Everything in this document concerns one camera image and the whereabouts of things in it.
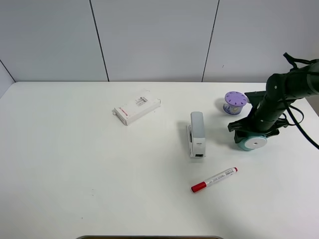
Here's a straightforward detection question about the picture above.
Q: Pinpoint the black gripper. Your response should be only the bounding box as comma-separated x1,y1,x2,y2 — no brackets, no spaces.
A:
228,91,289,143

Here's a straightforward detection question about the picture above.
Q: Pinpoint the teal pencil sharpener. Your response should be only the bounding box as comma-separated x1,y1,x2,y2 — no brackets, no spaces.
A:
236,132,267,151

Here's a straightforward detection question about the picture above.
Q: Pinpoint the dark robot arm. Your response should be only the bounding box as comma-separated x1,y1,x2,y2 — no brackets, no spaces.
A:
228,58,319,144

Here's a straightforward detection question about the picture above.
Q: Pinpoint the white grey stapler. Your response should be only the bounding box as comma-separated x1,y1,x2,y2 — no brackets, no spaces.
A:
186,112,206,158

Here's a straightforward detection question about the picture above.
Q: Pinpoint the purple round container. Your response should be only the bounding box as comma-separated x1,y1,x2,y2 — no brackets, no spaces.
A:
223,91,248,115

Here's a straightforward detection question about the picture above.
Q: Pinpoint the red whiteboard marker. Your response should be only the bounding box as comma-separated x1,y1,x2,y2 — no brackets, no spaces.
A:
191,167,238,193

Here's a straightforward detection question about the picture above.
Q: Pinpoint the white rectangular box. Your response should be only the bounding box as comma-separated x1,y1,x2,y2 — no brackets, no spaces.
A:
112,90,161,126

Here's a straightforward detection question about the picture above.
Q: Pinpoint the black cable bundle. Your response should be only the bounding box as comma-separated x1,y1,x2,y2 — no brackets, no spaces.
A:
279,52,319,150

